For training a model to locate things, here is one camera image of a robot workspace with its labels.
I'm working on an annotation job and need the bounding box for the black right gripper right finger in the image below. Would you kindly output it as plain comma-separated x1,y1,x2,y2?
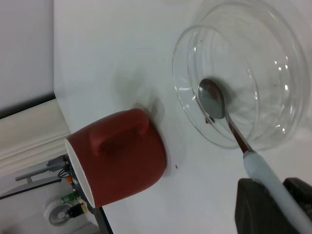
283,177,312,216

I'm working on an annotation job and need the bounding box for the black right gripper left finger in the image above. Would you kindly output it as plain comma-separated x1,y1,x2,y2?
234,177,299,234

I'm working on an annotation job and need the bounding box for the steel spoon pale blue handle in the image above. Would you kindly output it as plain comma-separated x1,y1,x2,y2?
198,78,312,234

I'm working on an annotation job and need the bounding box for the red ceramic mug white inside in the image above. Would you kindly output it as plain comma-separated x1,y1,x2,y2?
65,108,167,209

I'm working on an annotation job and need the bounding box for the clear glass saucer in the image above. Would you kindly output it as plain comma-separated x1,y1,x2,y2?
172,1,312,151

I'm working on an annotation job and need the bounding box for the black table leg bar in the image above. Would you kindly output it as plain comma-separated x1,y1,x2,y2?
93,206,115,234

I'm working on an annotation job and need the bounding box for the green circuit board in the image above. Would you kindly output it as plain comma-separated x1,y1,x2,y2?
60,191,81,205

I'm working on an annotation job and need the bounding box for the white round fan device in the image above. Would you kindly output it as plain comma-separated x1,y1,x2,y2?
44,196,75,227

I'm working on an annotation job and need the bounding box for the grey metal stand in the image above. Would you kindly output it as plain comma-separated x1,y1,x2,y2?
0,169,63,201

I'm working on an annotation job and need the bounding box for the grey cable connector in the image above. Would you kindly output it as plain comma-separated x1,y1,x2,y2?
45,155,71,173

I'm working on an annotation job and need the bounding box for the white wall baseboard trim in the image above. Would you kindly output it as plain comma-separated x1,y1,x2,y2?
0,97,72,176

